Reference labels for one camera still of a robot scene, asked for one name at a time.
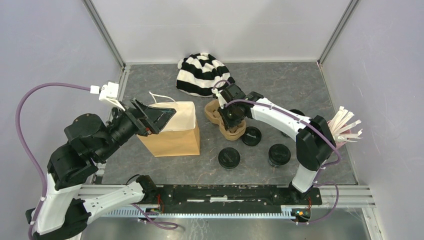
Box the pink straw holder cup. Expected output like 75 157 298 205
334 129 351 150

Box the black coffee cup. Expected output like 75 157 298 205
268 156 291 168
222 165 237 171
281 109 305 138

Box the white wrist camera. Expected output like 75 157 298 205
89 81 126 111
211 87 227 109

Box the brown paper bag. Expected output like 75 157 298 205
137 92 200 157

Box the white wrapped straws bundle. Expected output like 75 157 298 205
327 106 363 143

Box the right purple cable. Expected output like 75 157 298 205
212 79 342 226

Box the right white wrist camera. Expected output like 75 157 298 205
211 87 227 109

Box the purple cable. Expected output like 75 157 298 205
212 79 342 226
14 82 92 240

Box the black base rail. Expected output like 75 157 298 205
139 184 323 214

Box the right aluminium frame post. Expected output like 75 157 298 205
317 0 361 68

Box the aluminium frame post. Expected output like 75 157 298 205
82 0 126 69
317 0 361 68

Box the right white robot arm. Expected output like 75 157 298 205
211 83 337 204

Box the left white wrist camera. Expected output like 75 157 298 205
89 81 126 111

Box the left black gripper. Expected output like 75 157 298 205
98 95 179 161

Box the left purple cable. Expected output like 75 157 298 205
14 82 92 240

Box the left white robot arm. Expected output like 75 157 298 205
27 99 176 240

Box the left aluminium frame post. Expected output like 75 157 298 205
82 0 126 69

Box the brown cardboard cup carrier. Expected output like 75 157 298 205
204 99 247 141

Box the black white striped cloth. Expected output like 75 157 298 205
175 52 235 98

